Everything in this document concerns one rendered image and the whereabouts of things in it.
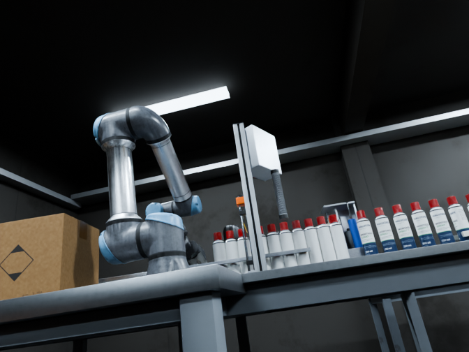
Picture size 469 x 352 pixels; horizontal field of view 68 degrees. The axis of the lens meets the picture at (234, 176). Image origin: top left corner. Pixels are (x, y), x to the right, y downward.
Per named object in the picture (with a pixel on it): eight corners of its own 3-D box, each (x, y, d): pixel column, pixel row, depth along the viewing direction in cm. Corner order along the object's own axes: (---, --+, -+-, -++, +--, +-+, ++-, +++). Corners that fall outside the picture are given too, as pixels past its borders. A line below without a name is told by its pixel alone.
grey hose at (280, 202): (288, 219, 138) (278, 171, 146) (288, 217, 134) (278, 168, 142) (279, 221, 138) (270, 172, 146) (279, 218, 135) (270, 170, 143)
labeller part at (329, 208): (350, 209, 161) (349, 207, 161) (354, 202, 150) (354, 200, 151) (320, 214, 161) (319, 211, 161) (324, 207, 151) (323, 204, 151)
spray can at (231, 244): (242, 281, 141) (235, 231, 149) (241, 279, 137) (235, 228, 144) (229, 282, 141) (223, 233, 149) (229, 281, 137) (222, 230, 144)
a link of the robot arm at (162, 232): (178, 248, 102) (174, 204, 107) (136, 257, 104) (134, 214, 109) (191, 254, 113) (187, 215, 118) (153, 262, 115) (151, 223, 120)
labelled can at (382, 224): (397, 258, 139) (382, 209, 147) (401, 255, 134) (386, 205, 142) (384, 259, 139) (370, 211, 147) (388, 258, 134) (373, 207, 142)
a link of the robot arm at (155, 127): (162, 94, 126) (204, 204, 148) (135, 103, 127) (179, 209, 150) (155, 104, 115) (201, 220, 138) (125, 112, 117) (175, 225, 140)
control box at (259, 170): (282, 174, 149) (274, 135, 156) (259, 165, 137) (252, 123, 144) (263, 181, 155) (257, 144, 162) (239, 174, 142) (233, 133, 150)
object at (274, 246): (285, 274, 140) (276, 225, 148) (286, 272, 136) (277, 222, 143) (273, 276, 141) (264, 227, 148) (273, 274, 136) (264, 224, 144)
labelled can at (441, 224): (453, 249, 138) (435, 200, 146) (460, 246, 133) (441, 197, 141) (440, 251, 138) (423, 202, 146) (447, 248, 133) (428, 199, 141)
